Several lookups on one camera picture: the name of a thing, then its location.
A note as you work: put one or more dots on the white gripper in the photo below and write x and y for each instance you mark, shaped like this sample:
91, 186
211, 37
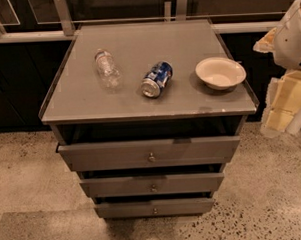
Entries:
291, 44

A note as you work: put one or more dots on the grey bottom drawer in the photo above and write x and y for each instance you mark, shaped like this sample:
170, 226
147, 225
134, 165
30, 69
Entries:
154, 208

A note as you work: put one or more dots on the grey drawer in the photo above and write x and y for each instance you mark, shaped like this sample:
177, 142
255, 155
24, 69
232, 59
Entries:
154, 208
148, 153
151, 185

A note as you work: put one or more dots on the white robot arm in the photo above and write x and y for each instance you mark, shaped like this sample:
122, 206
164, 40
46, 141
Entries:
287, 44

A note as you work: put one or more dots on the grey top drawer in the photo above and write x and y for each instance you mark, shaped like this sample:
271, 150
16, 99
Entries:
148, 153

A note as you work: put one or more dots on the grey drawer cabinet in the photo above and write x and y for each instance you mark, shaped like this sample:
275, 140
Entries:
80, 109

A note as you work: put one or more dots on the grey middle drawer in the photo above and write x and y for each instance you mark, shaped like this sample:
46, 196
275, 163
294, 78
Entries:
151, 185

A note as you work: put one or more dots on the white bowl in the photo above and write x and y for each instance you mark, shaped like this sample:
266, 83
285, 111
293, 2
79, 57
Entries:
220, 73

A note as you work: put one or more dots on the blue soda can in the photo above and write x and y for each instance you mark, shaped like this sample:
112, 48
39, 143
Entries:
156, 79

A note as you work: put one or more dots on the clear plastic water bottle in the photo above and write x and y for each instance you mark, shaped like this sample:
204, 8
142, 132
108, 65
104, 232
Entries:
107, 69

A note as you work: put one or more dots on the metal window railing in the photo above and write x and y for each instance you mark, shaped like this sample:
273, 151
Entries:
64, 16

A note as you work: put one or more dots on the white cylindrical post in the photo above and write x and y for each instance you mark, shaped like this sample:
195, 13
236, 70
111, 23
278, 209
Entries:
295, 126

